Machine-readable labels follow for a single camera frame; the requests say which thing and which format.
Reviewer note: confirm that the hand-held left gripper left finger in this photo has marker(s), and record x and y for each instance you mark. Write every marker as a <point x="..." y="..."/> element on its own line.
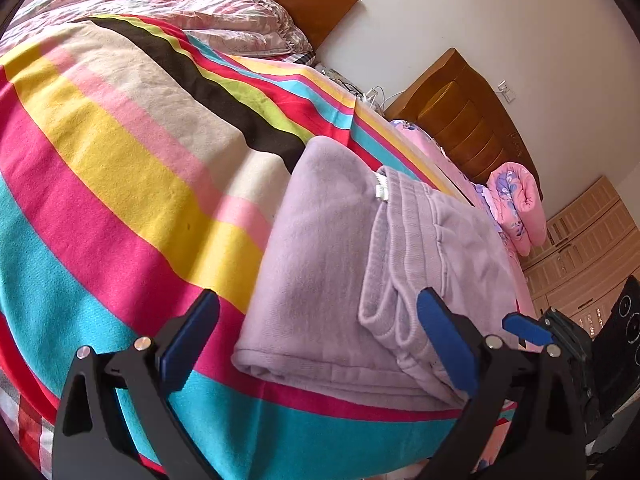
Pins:
<point x="192" y="340"/>

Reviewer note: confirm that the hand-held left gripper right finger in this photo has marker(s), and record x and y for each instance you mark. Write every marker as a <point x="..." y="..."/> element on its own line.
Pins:
<point x="450" y="345"/>

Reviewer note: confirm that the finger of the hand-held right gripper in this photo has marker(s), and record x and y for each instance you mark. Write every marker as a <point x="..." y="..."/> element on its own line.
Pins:
<point x="522" y="327"/>
<point x="567" y="327"/>

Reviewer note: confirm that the lilac pants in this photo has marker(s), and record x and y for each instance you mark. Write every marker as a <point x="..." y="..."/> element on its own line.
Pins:
<point x="325" y="270"/>

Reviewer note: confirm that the light wooden wardrobe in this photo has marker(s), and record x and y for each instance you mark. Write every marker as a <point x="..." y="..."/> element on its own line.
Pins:
<point x="585" y="230"/>

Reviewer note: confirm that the pink floral padded garment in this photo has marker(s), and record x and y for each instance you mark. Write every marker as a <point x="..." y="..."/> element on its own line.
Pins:
<point x="525" y="200"/>

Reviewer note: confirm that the red plaid bed sheet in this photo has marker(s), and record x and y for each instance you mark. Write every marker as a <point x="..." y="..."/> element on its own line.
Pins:
<point x="30" y="425"/>

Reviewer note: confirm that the striped colourful blanket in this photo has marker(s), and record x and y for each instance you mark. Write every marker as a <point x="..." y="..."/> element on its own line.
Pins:
<point x="125" y="160"/>

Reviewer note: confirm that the wooden nightstand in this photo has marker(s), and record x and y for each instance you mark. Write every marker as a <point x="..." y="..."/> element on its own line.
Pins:
<point x="465" y="105"/>

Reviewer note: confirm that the pink floral quilt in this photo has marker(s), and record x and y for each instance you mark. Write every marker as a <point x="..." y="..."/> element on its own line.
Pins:
<point x="200" y="0"/>

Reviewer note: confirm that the wooden headboard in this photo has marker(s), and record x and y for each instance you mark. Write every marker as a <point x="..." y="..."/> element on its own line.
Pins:
<point x="310" y="0"/>

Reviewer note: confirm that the white wall socket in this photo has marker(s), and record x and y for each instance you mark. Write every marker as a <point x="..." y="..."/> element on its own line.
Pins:
<point x="509" y="92"/>

